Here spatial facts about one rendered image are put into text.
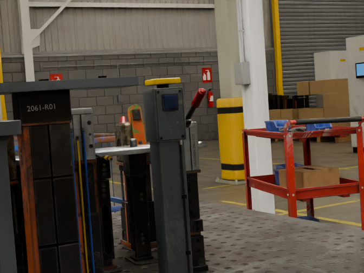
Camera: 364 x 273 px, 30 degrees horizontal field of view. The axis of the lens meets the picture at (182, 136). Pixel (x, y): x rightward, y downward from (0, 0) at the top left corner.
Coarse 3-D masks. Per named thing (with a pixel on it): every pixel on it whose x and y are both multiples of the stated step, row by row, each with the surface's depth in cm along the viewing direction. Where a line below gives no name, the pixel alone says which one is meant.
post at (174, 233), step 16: (144, 96) 145; (160, 96) 140; (144, 112) 146; (160, 112) 140; (176, 112) 142; (160, 128) 140; (176, 128) 142; (160, 144) 141; (176, 144) 142; (160, 160) 141; (176, 160) 143; (160, 176) 142; (176, 176) 143; (160, 192) 142; (176, 192) 143; (160, 208) 143; (176, 208) 143; (160, 224) 144; (176, 224) 143; (160, 240) 145; (176, 240) 143; (160, 256) 146; (176, 256) 143; (160, 272) 146; (176, 272) 143; (192, 272) 145
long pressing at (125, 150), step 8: (144, 144) 185; (200, 144) 175; (96, 152) 164; (104, 152) 164; (112, 152) 165; (120, 152) 166; (128, 152) 167; (136, 152) 168; (144, 152) 168; (16, 160) 156
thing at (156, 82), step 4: (148, 80) 143; (152, 80) 141; (156, 80) 140; (160, 80) 141; (164, 80) 141; (168, 80) 141; (172, 80) 142; (176, 80) 142; (148, 84) 143; (152, 84) 142; (156, 84) 142; (160, 84) 143; (164, 84) 143; (168, 84) 144
